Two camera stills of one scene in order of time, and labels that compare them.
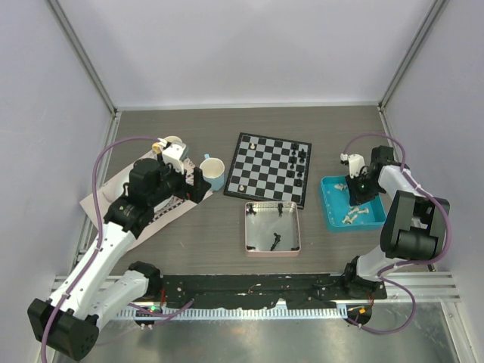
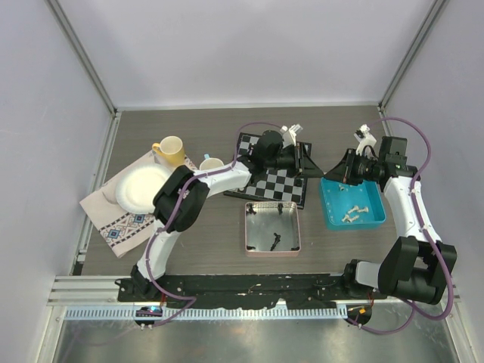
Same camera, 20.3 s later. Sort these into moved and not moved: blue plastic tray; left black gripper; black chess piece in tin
Moved: left black gripper
Not moved: black chess piece in tin; blue plastic tray
